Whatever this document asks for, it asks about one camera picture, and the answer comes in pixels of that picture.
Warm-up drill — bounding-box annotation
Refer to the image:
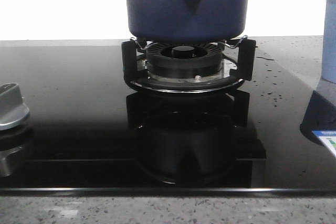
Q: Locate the light blue cup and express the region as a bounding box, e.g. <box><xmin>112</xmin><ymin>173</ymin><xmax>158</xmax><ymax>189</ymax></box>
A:
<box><xmin>321</xmin><ymin>0</ymin><xmax>335</xmax><ymax>83</ymax></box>

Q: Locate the black pot support grate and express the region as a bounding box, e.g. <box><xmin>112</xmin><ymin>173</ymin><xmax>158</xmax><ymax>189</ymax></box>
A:
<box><xmin>121</xmin><ymin>36</ymin><xmax>256</xmax><ymax>94</ymax></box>

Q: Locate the blue cooking pot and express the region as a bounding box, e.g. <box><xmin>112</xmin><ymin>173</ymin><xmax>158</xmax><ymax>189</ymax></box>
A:
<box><xmin>127</xmin><ymin>0</ymin><xmax>248</xmax><ymax>44</ymax></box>

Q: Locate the blue energy label sticker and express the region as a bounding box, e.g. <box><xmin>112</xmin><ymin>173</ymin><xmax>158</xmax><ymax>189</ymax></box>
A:
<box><xmin>312</xmin><ymin>130</ymin><xmax>336</xmax><ymax>157</ymax></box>

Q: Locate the silver stove control knob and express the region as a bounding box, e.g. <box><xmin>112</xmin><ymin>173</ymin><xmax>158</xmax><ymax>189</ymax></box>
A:
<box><xmin>1</xmin><ymin>83</ymin><xmax>29</xmax><ymax>131</ymax></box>

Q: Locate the black glass stove top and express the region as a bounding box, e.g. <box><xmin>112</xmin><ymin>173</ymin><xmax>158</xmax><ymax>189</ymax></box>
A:
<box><xmin>1</xmin><ymin>43</ymin><xmax>335</xmax><ymax>197</ymax></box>

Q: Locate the black gas burner head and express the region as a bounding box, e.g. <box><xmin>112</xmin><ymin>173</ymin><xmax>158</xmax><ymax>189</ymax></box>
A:
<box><xmin>146</xmin><ymin>43</ymin><xmax>223</xmax><ymax>79</ymax></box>

